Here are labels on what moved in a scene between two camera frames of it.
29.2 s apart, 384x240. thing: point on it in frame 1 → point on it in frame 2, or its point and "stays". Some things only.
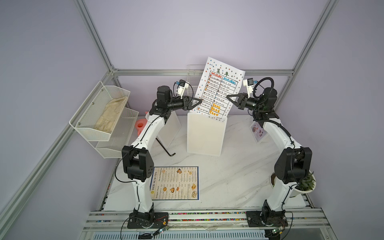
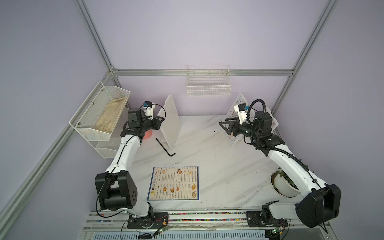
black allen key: [165, 149] stays
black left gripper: [187, 104] → [156, 120]
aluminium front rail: [229, 220] stays
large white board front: [205, 135] → [240, 99]
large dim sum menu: [175, 183] stays
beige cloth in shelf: [110, 115] stays
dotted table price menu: [218, 80] → [232, 113]
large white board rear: [169, 130] stays
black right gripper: [243, 99] → [236, 125]
